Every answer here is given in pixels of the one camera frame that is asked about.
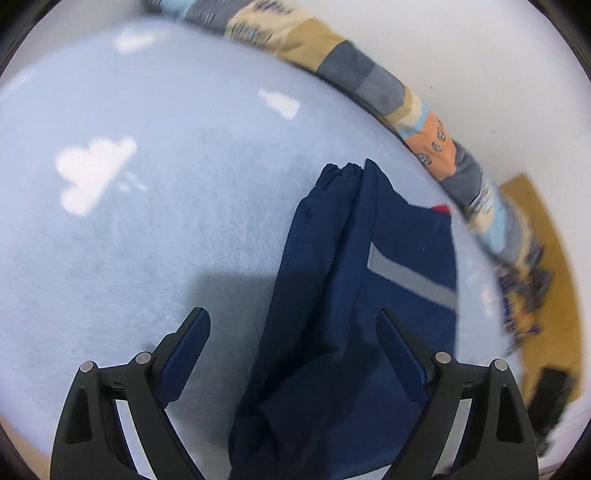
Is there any navy blue jacket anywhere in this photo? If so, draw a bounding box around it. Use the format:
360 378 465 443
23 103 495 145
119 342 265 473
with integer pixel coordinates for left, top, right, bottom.
228 158 459 480

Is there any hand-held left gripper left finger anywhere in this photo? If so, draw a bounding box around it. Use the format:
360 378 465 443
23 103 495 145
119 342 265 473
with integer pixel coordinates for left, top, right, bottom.
50 307 212 480

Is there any patchwork quilt roll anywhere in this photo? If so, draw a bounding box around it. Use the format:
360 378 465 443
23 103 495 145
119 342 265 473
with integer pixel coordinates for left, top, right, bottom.
143 0 541 264

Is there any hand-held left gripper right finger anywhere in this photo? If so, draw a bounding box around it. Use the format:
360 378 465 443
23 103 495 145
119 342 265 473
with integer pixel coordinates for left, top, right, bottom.
376 308 539 480

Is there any black object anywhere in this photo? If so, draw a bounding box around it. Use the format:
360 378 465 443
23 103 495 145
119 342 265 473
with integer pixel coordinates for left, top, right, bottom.
526 368 570 439

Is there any light blue cloud bed sheet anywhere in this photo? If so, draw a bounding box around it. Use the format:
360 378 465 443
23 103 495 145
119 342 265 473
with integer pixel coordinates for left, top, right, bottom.
0 21 527 480

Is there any wooden headboard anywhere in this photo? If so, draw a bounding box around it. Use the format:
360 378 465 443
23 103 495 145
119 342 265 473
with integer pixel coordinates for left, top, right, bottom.
501 174 585 416

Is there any yellow and blue patterned cloth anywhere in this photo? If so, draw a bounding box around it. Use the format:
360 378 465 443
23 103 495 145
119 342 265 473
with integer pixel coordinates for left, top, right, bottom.
496 244 555 356

